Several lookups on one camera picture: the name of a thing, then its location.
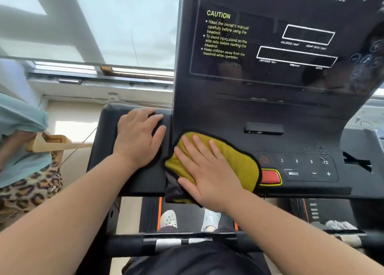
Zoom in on person's white left shoe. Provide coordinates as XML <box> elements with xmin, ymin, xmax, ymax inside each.
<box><xmin>159</xmin><ymin>210</ymin><xmax>178</xmax><ymax>229</ymax></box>

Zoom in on treadmill running deck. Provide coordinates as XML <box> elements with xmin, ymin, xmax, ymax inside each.
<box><xmin>139</xmin><ymin>197</ymin><xmax>310</xmax><ymax>234</ymax></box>

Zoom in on person's black shorts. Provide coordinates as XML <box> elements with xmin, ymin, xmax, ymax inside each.
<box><xmin>121</xmin><ymin>226</ymin><xmax>271</xmax><ymax>275</ymax></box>

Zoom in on red stop button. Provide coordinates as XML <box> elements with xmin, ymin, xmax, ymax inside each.
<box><xmin>259</xmin><ymin>168</ymin><xmax>283</xmax><ymax>187</ymax></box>

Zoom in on wooden chair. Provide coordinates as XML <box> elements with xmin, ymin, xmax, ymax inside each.
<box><xmin>26</xmin><ymin>132</ymin><xmax>94</xmax><ymax>166</ymax></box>

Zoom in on window frame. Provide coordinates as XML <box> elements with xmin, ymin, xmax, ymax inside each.
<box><xmin>0</xmin><ymin>54</ymin><xmax>175</xmax><ymax>84</ymax></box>

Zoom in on thin white cable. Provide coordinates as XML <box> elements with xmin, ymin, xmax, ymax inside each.
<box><xmin>59</xmin><ymin>126</ymin><xmax>98</xmax><ymax>168</ymax></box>

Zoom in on person's right forearm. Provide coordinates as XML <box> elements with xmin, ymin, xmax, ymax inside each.
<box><xmin>223</xmin><ymin>189</ymin><xmax>384</xmax><ymax>275</ymax></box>

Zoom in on black treadmill handlebar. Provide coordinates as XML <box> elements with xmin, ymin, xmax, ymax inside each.
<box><xmin>104</xmin><ymin>230</ymin><xmax>384</xmax><ymax>258</ymax></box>

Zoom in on person's white shoe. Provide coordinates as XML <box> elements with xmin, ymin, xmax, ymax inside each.
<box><xmin>201</xmin><ymin>208</ymin><xmax>222</xmax><ymax>233</ymax></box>
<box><xmin>159</xmin><ymin>210</ymin><xmax>178</xmax><ymax>229</ymax></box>

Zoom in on person's left hand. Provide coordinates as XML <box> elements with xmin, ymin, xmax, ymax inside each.
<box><xmin>112</xmin><ymin>107</ymin><xmax>167</xmax><ymax>171</ymax></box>

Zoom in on person's white right shoe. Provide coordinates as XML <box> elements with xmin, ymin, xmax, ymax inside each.
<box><xmin>201</xmin><ymin>208</ymin><xmax>222</xmax><ymax>233</ymax></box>

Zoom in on black treadmill console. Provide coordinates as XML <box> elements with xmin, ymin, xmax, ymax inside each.
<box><xmin>86</xmin><ymin>0</ymin><xmax>384</xmax><ymax>201</ymax></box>

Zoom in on person's right hand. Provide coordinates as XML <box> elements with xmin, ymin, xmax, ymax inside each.
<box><xmin>173</xmin><ymin>134</ymin><xmax>245</xmax><ymax>214</ymax></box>

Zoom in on yellow microfibre cleaning cloth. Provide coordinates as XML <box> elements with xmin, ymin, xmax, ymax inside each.
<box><xmin>164</xmin><ymin>131</ymin><xmax>262</xmax><ymax>205</ymax></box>

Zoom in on person's left forearm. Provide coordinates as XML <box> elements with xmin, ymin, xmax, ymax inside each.
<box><xmin>0</xmin><ymin>152</ymin><xmax>144</xmax><ymax>275</ymax></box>

